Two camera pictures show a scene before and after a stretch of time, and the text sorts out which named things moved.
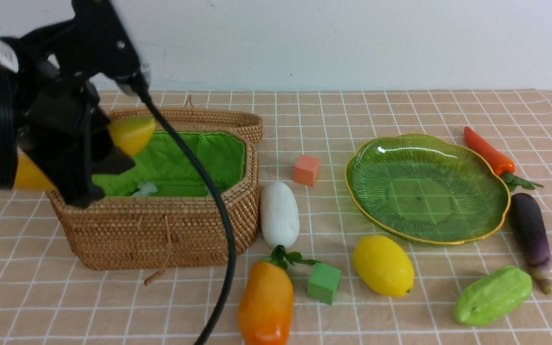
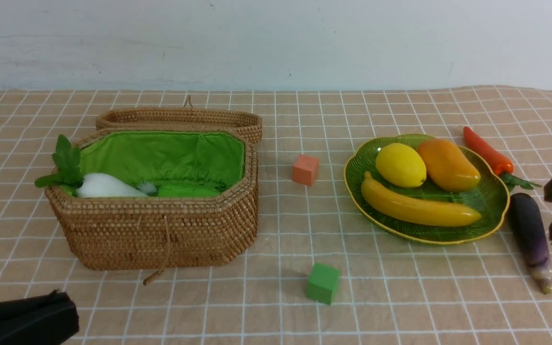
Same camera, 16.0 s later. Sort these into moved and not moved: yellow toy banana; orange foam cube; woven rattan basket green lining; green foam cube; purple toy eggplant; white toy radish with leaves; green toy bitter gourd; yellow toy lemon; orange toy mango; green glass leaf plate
Moved: yellow toy lemon; yellow toy banana; white toy radish with leaves; orange toy mango; green toy bitter gourd
Not moved: purple toy eggplant; green foam cube; green glass leaf plate; woven rattan basket green lining; orange foam cube
